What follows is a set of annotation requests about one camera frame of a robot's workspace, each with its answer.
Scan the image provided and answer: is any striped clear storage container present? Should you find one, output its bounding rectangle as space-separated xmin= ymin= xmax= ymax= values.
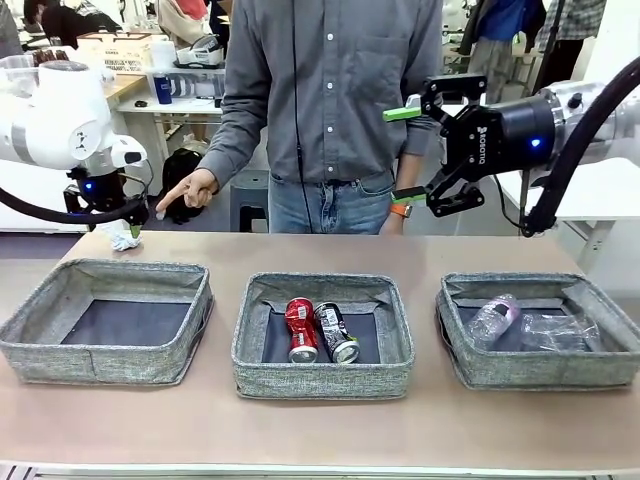
xmin=167 ymin=69 xmax=226 ymax=99

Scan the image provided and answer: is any background person in dark clothes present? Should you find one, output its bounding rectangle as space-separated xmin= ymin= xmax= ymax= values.
xmin=22 ymin=0 xmax=124 ymax=49

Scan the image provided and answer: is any background person in beige coat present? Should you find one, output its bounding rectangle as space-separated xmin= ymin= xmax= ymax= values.
xmin=157 ymin=0 xmax=234 ymax=49

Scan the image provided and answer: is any wooden table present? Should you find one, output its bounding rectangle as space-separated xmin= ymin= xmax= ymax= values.
xmin=102 ymin=73 xmax=147 ymax=114

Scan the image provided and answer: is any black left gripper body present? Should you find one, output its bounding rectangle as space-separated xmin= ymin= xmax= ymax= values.
xmin=69 ymin=168 xmax=151 ymax=225

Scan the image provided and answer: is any grey stool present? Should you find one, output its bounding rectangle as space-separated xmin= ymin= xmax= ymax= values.
xmin=229 ymin=170 xmax=271 ymax=234

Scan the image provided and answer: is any white plastic jug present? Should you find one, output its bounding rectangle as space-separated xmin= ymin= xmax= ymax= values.
xmin=149 ymin=38 xmax=177 ymax=71

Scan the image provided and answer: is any person's right hand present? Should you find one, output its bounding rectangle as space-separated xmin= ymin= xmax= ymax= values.
xmin=155 ymin=169 xmax=221 ymax=217

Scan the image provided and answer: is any black backpack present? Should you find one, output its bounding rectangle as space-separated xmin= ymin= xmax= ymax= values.
xmin=162 ymin=147 xmax=206 ymax=225

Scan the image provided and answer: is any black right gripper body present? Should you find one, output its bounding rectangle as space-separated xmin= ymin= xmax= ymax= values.
xmin=442 ymin=96 xmax=558 ymax=177

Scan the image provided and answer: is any crushed pink-label plastic bottle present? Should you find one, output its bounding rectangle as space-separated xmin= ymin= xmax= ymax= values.
xmin=468 ymin=293 xmax=524 ymax=351

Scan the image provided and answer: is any white background desk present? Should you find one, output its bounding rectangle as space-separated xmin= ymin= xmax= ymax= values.
xmin=115 ymin=97 xmax=224 ymax=149

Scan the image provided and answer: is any background person in plaid shirt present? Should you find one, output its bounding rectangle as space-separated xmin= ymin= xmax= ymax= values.
xmin=537 ymin=0 xmax=609 ymax=91

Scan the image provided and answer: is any crushed black drink can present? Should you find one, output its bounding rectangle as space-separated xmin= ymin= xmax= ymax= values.
xmin=313 ymin=301 xmax=361 ymax=365

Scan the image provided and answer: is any background person in blue top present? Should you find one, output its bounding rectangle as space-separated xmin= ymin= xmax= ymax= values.
xmin=459 ymin=0 xmax=546 ymax=104

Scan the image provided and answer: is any person in grey shirt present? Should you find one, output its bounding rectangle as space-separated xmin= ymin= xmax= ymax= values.
xmin=199 ymin=0 xmax=446 ymax=235

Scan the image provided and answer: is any blue bottle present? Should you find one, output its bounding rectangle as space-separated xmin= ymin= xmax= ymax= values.
xmin=152 ymin=71 xmax=175 ymax=106

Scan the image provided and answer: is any person's sleeved right forearm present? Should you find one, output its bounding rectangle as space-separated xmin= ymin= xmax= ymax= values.
xmin=199 ymin=99 xmax=274 ymax=189

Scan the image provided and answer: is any aluminium table frame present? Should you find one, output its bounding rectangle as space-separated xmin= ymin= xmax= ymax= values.
xmin=0 ymin=462 xmax=640 ymax=480

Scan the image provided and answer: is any white paper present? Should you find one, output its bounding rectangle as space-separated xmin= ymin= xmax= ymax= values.
xmin=102 ymin=224 xmax=144 ymax=252

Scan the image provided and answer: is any person's bare left forearm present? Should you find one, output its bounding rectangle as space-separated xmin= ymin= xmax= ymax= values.
xmin=392 ymin=149 xmax=432 ymax=206

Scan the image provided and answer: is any grey fabric basket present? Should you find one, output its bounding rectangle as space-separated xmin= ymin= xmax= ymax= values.
xmin=434 ymin=270 xmax=640 ymax=392
xmin=0 ymin=258 xmax=215 ymax=386
xmin=230 ymin=271 xmax=416 ymax=400

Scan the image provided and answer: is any clear box with brown bottles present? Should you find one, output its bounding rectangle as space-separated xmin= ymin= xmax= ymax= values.
xmin=32 ymin=47 xmax=71 ymax=64

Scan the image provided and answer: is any crushed red soda can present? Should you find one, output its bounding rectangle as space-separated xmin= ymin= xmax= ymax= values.
xmin=284 ymin=296 xmax=321 ymax=365

